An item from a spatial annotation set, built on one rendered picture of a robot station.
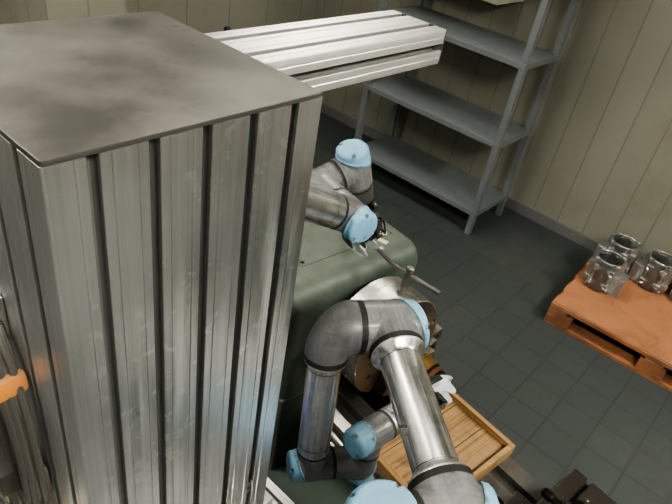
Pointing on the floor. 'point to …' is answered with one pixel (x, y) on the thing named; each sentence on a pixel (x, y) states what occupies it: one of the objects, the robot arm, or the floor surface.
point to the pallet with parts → (622, 306)
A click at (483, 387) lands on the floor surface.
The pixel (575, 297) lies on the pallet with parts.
